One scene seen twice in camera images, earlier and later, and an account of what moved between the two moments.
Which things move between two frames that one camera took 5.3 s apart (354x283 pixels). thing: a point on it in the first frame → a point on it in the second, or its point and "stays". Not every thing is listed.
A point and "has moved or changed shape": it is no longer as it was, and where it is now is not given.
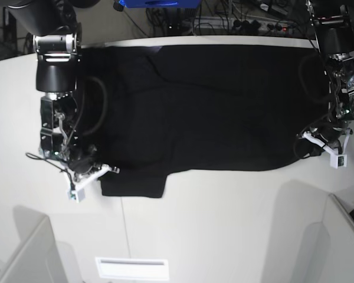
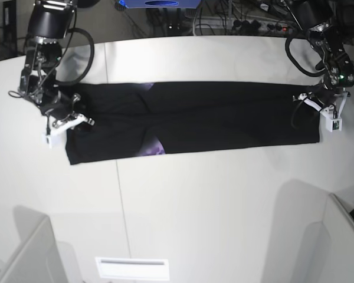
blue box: (142, 4) stays
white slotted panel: (133, 269) stays
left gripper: (81, 160) → (59, 106)
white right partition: (334, 250) stays
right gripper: (333, 135) → (326, 92)
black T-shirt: (150, 110) has moved or changed shape
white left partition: (38, 258) stays
